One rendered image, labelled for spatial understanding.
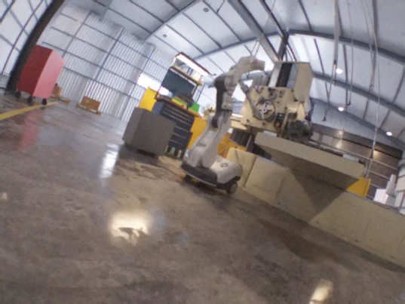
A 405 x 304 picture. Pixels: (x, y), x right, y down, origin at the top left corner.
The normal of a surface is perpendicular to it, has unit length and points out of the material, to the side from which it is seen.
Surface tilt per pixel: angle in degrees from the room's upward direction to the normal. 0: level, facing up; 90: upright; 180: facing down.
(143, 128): 90
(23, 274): 0
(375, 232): 90
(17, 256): 0
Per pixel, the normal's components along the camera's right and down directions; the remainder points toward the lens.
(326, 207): -0.66, -0.26
